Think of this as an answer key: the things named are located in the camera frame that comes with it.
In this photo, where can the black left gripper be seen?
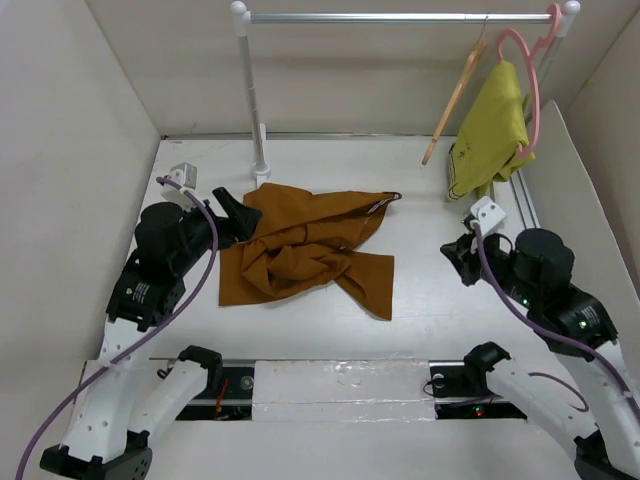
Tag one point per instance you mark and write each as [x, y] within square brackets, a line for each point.
[241, 223]

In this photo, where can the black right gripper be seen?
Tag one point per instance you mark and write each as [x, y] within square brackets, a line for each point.
[461, 253]

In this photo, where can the brown trousers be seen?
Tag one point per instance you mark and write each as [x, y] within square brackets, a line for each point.
[307, 240]

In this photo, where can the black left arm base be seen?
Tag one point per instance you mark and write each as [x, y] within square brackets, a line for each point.
[228, 395]

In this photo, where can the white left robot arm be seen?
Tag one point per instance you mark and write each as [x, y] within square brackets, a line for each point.
[114, 432]

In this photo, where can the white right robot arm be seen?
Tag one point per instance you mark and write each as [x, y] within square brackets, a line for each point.
[533, 280]

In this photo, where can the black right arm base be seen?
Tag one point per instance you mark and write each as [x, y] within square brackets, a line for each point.
[457, 397]

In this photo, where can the pink plastic hanger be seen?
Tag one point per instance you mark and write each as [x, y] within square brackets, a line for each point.
[542, 43]

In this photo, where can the yellow-green trousers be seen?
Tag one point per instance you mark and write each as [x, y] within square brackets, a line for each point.
[485, 150]

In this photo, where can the wooden hanger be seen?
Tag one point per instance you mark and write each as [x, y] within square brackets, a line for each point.
[473, 60]

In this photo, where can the silver clothes rack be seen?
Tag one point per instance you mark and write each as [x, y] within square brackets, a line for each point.
[243, 18]

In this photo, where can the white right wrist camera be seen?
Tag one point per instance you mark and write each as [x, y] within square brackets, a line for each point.
[486, 215]

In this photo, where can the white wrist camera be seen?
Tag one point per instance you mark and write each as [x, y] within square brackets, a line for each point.
[184, 175]
[486, 215]

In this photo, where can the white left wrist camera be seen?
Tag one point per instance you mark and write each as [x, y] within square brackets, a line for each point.
[184, 175]

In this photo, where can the aluminium side rail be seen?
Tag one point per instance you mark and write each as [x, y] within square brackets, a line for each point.
[524, 201]

